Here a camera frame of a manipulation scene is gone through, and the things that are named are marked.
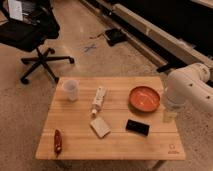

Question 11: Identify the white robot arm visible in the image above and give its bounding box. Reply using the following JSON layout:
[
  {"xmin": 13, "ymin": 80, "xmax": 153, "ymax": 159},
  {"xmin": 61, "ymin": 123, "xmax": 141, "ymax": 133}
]
[{"xmin": 162, "ymin": 63, "xmax": 213, "ymax": 123}]

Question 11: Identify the orange bowl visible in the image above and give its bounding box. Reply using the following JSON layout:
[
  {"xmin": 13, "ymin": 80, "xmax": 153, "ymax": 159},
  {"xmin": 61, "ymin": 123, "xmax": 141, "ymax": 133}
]
[{"xmin": 129, "ymin": 86, "xmax": 160, "ymax": 112}]

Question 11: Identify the black smartphone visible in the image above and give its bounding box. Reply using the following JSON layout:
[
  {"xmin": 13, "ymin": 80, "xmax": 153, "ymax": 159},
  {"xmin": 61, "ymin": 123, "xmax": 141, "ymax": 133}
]
[{"xmin": 126, "ymin": 120, "xmax": 150, "ymax": 136}]

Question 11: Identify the wooden table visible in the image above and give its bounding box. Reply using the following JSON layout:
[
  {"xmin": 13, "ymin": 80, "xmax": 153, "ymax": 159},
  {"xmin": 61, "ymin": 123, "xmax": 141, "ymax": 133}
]
[{"xmin": 36, "ymin": 76, "xmax": 186, "ymax": 162}]

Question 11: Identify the white rectangular box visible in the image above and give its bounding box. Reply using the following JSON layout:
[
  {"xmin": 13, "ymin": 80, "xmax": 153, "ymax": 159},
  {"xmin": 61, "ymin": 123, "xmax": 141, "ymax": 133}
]
[{"xmin": 90, "ymin": 117, "xmax": 111, "ymax": 138}]

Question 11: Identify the white tube bottle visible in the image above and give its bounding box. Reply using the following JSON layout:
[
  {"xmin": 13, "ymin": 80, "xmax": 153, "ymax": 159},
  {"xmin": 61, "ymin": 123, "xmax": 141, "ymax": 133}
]
[{"xmin": 91, "ymin": 86, "xmax": 107, "ymax": 116}]

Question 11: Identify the black object on floor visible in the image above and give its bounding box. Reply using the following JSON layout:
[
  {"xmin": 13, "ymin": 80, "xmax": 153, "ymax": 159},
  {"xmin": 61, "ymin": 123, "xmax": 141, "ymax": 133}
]
[{"xmin": 105, "ymin": 28, "xmax": 127, "ymax": 46}]

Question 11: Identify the white plastic cup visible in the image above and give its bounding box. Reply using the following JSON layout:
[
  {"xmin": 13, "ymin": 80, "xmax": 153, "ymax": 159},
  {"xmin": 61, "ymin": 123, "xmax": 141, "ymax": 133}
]
[{"xmin": 62, "ymin": 80, "xmax": 78, "ymax": 101}]

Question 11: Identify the red pocket knife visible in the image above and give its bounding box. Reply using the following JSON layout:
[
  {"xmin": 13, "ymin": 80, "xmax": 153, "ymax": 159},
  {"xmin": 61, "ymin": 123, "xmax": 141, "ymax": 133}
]
[{"xmin": 54, "ymin": 129, "xmax": 62, "ymax": 156}]

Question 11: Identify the black office chair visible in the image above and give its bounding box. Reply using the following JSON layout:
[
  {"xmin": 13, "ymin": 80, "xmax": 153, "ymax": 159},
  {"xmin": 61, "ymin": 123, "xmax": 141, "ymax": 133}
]
[{"xmin": 0, "ymin": 0, "xmax": 75, "ymax": 84}]

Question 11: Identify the white paper on chair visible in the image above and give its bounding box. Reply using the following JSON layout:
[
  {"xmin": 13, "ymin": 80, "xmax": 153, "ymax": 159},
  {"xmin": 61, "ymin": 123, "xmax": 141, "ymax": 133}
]
[{"xmin": 8, "ymin": 0, "xmax": 23, "ymax": 21}]

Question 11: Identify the long white baseboard rail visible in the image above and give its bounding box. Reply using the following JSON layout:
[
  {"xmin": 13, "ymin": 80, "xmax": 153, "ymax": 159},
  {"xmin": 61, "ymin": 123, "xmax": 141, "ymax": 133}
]
[{"xmin": 81, "ymin": 0, "xmax": 213, "ymax": 81}]

